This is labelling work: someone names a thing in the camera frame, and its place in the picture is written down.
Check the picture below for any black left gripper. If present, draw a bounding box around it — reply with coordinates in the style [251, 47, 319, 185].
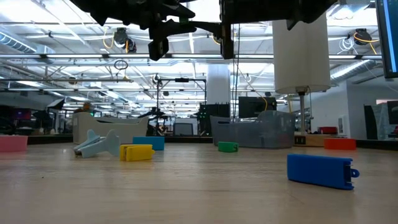
[124, 0, 197, 62]

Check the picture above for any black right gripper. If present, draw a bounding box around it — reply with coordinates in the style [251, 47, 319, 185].
[194, 0, 299, 60]

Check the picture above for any light blue staple remover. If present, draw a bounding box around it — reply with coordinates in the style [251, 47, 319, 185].
[73, 129, 121, 159]

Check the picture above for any blue mini stapler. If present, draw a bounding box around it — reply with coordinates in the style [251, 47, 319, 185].
[286, 153, 361, 191]

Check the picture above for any pink tape roll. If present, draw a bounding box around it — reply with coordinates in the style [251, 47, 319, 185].
[0, 134, 29, 153]

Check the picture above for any light blue tape roll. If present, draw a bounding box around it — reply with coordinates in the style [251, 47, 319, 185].
[132, 136, 165, 152]

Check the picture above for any yellow mini stapler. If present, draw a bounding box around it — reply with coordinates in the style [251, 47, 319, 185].
[119, 143, 156, 162]

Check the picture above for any orange tape roll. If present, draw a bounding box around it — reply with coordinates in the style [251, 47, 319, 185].
[323, 138, 358, 151]

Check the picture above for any black cabinet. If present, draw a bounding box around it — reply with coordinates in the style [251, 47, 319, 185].
[198, 103, 231, 136]

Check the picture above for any black background monitor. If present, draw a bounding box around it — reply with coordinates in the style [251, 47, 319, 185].
[238, 96, 277, 119]

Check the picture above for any white shade table lamp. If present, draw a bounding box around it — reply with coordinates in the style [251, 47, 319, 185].
[272, 14, 339, 147]

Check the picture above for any dark grey translucent bin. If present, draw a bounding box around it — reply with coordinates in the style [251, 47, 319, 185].
[210, 110, 297, 149]

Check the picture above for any off-white stepped bin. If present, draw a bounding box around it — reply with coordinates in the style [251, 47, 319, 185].
[72, 111, 149, 145]

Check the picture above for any red box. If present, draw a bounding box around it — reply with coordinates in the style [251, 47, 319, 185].
[317, 126, 338, 135]

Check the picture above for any computer monitor with blue screen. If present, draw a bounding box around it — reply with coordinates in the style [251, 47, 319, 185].
[374, 0, 398, 79]

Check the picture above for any black background rig frame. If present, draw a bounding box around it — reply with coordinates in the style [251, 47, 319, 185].
[156, 77, 208, 136]

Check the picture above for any black table frame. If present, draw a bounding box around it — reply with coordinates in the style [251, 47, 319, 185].
[27, 134, 398, 152]

